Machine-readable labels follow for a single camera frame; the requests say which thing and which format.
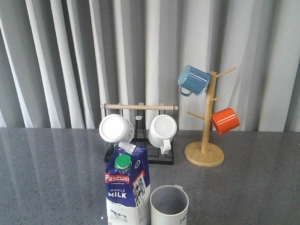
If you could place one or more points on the blue white milk carton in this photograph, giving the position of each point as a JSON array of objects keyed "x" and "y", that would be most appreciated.
[{"x": 127, "y": 182}]

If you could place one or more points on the white grey HOME mug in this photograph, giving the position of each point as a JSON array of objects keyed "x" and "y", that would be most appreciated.
[{"x": 169, "y": 205}]

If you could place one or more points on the ribbed white mug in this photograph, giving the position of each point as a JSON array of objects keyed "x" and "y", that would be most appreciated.
[{"x": 162, "y": 130}]

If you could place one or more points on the smooth white mug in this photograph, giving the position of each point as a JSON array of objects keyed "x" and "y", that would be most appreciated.
[{"x": 114, "y": 128}]

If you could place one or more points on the blue enamel mug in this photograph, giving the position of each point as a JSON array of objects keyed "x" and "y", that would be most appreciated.
[{"x": 192, "y": 80}]

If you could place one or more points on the wooden mug tree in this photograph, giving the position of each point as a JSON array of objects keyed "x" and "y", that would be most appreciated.
[{"x": 204, "y": 153}]

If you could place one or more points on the orange enamel mug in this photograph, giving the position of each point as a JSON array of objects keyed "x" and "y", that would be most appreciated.
[{"x": 225, "y": 120}]

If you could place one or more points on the grey white curtain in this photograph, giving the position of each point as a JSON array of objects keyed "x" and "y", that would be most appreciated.
[{"x": 61, "y": 59}]

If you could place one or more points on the black wire mug rack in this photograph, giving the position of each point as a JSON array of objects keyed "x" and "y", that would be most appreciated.
[{"x": 140, "y": 144}]

